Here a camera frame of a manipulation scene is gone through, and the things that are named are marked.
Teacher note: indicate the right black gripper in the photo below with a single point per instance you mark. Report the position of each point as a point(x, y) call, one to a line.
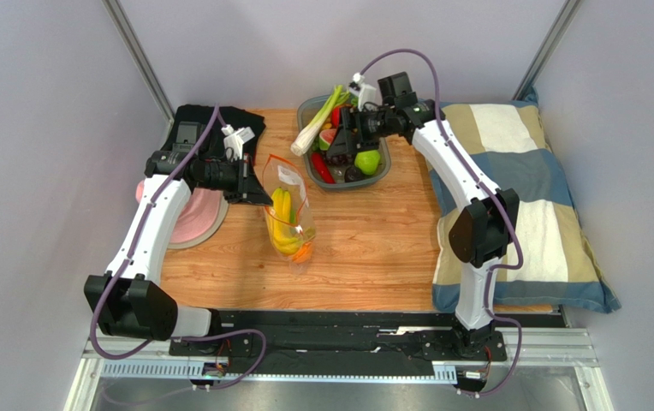
point(348, 132)

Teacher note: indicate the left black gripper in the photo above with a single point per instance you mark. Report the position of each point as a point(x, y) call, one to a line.
point(246, 187)

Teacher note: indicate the green apple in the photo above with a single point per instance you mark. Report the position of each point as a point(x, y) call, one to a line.
point(367, 162)

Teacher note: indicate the yellow bananas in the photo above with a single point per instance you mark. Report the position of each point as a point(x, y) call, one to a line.
point(282, 238)

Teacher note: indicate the clear orange zip top bag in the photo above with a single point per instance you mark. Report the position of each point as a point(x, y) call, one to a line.
point(280, 173)

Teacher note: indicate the orange fruit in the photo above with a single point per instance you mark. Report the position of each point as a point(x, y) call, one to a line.
point(304, 254)

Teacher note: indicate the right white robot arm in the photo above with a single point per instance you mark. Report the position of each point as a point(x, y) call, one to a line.
point(481, 234)

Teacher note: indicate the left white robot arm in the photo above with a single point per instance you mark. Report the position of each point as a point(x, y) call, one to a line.
point(126, 300)

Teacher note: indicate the grey food tray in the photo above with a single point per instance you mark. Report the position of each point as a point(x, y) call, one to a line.
point(305, 113)

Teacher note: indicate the dark purple grapes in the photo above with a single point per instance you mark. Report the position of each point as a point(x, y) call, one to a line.
point(340, 160)

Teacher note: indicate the watermelon slice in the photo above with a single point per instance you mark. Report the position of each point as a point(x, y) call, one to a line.
point(326, 138)

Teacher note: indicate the red chili pepper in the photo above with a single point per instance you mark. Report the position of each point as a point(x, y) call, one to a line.
point(321, 167)

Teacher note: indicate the red apple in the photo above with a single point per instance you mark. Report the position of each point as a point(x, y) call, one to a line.
point(335, 116)

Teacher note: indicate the green white leek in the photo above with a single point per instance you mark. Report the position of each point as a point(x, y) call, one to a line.
point(306, 136)

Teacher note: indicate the pink hat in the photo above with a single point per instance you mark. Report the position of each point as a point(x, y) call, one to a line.
point(189, 216)

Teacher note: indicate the black folded cloth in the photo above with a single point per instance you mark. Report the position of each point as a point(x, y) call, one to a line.
point(196, 117)

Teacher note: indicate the plaid pillow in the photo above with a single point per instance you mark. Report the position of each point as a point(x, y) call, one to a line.
point(508, 144)

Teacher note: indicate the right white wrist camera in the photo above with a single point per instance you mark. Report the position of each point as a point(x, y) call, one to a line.
point(364, 92)

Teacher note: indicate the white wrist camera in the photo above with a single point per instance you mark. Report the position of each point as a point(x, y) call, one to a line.
point(234, 141)
point(364, 92)

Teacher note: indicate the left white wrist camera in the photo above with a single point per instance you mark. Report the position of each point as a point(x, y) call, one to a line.
point(234, 141)

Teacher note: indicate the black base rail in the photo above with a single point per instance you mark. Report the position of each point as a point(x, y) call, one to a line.
point(345, 344)

